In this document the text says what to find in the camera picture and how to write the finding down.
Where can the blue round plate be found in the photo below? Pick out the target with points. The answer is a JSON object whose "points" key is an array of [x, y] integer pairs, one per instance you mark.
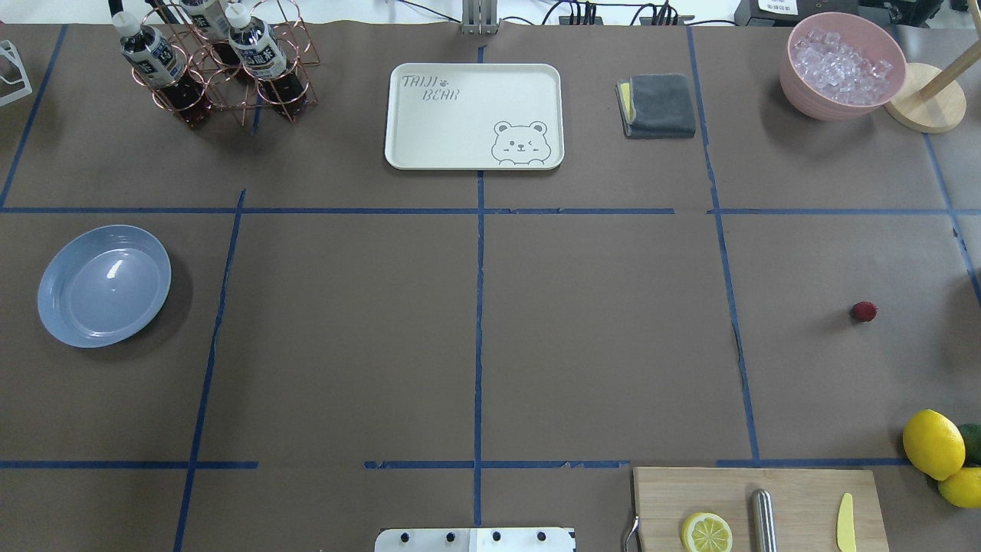
{"points": [[104, 286]]}

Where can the red strawberry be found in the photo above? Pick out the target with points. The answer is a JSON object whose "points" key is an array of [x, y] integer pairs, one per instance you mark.
{"points": [[863, 312]]}

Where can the cream bear serving tray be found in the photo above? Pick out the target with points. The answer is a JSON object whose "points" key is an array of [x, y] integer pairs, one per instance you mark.
{"points": [[472, 116]]}

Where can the grey and yellow cloth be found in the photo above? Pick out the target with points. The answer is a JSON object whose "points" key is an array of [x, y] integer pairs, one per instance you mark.
{"points": [[656, 106]]}

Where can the lemon half slice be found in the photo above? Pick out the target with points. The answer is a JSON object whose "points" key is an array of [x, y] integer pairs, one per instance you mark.
{"points": [[706, 531]]}

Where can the steel muddler black tip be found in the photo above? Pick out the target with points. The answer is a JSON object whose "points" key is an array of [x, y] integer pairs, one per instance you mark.
{"points": [[763, 516]]}

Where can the wooden cutting board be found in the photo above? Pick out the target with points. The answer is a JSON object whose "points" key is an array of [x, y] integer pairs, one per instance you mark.
{"points": [[805, 505]]}

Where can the pink bowl of ice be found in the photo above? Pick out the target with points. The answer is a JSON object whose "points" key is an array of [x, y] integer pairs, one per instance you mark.
{"points": [[838, 66]]}

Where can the tea bottle white cap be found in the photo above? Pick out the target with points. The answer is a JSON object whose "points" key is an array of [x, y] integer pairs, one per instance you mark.
{"points": [[162, 69]]}

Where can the yellow plastic knife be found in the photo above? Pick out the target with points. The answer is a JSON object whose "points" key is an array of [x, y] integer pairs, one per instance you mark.
{"points": [[845, 524]]}

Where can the whole yellow lemon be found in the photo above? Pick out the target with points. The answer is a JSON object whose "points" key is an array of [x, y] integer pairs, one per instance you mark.
{"points": [[934, 444]]}

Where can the wooden cup stand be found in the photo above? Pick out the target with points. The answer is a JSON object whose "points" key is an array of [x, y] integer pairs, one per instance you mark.
{"points": [[931, 99]]}

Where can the green lime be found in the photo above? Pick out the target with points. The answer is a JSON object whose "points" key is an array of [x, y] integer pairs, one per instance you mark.
{"points": [[971, 435]]}

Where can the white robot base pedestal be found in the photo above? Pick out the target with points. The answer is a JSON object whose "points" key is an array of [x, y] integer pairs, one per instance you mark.
{"points": [[477, 539]]}

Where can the copper wire bottle rack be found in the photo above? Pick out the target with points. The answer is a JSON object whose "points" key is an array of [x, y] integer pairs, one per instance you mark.
{"points": [[225, 92]]}

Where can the white wire rack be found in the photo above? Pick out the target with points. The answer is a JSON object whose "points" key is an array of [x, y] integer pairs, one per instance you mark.
{"points": [[14, 77]]}

